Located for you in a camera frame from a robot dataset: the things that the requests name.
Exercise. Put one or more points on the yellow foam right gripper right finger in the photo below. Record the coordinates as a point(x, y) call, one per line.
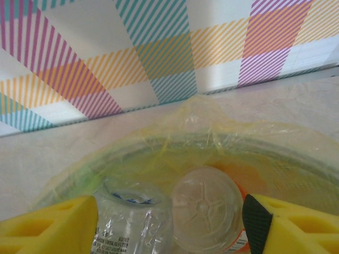
point(299, 230)

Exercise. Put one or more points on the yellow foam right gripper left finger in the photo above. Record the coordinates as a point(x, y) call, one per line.
point(39, 232)

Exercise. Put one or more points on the clear bottle bluish cap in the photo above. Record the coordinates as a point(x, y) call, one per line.
point(127, 219)

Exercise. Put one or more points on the orange label bottle amber cap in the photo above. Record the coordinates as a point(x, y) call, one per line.
point(206, 209)

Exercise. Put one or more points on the bin with yellow plastic liner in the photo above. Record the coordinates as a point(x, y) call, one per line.
point(185, 137)

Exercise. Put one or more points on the red snack packet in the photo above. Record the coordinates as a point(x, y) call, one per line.
point(238, 172)

